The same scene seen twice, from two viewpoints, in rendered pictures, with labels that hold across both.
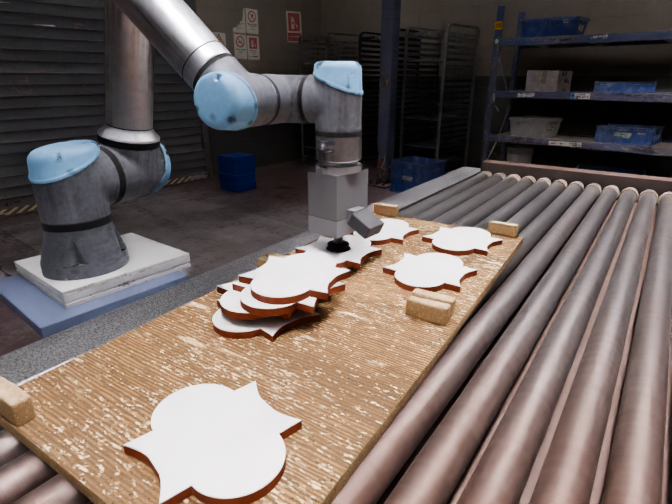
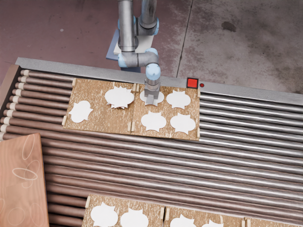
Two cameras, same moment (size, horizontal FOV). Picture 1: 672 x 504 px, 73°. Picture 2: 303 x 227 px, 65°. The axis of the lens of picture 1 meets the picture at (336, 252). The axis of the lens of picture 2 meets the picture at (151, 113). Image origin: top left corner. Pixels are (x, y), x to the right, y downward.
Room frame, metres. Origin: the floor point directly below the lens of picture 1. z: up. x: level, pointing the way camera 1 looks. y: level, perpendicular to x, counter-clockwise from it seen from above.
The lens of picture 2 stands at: (0.40, -0.61, 2.30)
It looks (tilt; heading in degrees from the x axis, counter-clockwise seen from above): 67 degrees down; 60
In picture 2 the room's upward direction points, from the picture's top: 3 degrees clockwise
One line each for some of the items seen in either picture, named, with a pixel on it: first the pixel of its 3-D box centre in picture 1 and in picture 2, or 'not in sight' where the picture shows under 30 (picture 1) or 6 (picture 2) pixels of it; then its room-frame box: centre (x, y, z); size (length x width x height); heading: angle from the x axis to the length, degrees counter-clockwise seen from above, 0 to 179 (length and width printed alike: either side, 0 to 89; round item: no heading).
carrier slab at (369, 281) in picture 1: (402, 254); (166, 111); (0.79, -0.13, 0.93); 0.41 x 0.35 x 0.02; 148
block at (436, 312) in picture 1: (427, 309); (129, 127); (0.54, -0.12, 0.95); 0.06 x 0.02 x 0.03; 57
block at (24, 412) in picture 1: (10, 400); (74, 82); (0.36, 0.31, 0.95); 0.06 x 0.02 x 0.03; 57
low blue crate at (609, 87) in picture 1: (624, 88); not in sight; (4.56, -2.72, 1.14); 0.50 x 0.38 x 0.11; 59
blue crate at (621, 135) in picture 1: (628, 134); not in sight; (4.53, -2.84, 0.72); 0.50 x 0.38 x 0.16; 43
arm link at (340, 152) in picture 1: (337, 149); (152, 82); (0.75, 0.00, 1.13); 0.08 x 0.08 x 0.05
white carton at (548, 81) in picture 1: (548, 81); not in sight; (5.06, -2.22, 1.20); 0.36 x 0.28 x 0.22; 38
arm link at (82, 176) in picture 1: (72, 179); (127, 26); (0.83, 0.48, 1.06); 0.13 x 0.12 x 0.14; 156
